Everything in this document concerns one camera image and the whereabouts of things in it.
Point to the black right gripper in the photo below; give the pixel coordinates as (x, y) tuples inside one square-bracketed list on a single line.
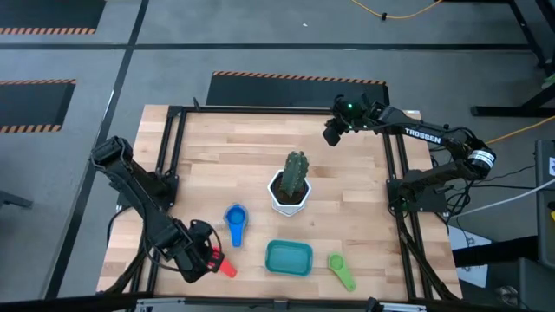
[(347, 117)]

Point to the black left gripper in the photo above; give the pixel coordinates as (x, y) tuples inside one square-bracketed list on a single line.
[(195, 260)]

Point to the red measuring cup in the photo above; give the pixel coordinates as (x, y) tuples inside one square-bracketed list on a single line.
[(229, 271)]

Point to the blue measuring cup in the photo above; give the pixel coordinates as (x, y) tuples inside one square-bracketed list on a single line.
[(236, 216)]

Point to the teal plastic basket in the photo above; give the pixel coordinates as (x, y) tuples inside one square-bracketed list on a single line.
[(288, 258)]

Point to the green measuring cup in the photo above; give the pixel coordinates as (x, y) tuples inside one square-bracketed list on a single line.
[(336, 262)]

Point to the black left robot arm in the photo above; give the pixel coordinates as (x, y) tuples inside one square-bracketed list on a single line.
[(130, 177)]

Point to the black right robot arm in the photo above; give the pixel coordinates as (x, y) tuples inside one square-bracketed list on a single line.
[(422, 135)]

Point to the large black hazard-striped floor mat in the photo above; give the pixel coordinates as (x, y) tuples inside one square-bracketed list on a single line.
[(295, 93)]

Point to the green cactus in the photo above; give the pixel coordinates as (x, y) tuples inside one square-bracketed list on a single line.
[(295, 173)]

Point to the white hexagonal plant pot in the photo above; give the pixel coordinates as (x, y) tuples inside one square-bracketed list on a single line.
[(288, 208)]

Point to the black crossbar with silver brackets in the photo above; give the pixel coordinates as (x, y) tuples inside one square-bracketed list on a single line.
[(65, 303)]

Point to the black metal stand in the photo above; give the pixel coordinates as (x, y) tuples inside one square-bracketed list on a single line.
[(507, 111)]

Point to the dark furniture leg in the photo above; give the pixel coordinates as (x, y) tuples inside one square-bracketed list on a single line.
[(13, 200)]

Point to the black floor bar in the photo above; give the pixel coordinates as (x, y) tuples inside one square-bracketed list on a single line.
[(494, 253)]

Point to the white sheet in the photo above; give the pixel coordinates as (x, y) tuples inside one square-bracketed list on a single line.
[(477, 273)]

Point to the grey cabinet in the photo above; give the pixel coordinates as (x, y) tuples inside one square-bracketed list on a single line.
[(546, 208)]

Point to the dark grey box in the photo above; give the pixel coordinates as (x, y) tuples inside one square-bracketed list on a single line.
[(529, 281)]

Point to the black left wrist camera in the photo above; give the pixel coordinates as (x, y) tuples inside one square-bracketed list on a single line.
[(200, 229)]

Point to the black aluminium table frame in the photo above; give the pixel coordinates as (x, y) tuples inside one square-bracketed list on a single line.
[(282, 110)]

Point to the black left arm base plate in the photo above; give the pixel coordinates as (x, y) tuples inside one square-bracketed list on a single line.
[(168, 190)]

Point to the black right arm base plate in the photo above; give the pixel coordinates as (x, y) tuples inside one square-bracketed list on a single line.
[(433, 203)]

